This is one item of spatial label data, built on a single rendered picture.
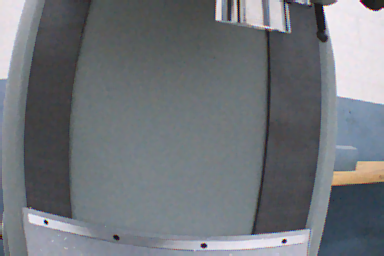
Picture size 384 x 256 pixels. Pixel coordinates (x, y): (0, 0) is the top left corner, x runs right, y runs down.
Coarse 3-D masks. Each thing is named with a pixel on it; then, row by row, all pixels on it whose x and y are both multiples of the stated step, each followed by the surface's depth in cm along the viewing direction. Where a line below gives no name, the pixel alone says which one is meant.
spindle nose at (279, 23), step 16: (224, 0) 62; (240, 0) 61; (256, 0) 61; (272, 0) 61; (224, 16) 62; (240, 16) 61; (256, 16) 61; (272, 16) 61; (288, 16) 63; (288, 32) 63
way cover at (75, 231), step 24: (24, 216) 98; (48, 216) 99; (48, 240) 97; (72, 240) 98; (96, 240) 99; (120, 240) 99; (144, 240) 100; (168, 240) 100; (192, 240) 101; (216, 240) 101; (240, 240) 101; (264, 240) 102; (288, 240) 102
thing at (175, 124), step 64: (64, 0) 98; (128, 0) 99; (192, 0) 100; (64, 64) 98; (128, 64) 100; (192, 64) 101; (256, 64) 101; (320, 64) 102; (64, 128) 99; (128, 128) 100; (192, 128) 101; (256, 128) 102; (320, 128) 103; (64, 192) 99; (128, 192) 100; (192, 192) 101; (256, 192) 102; (320, 192) 104
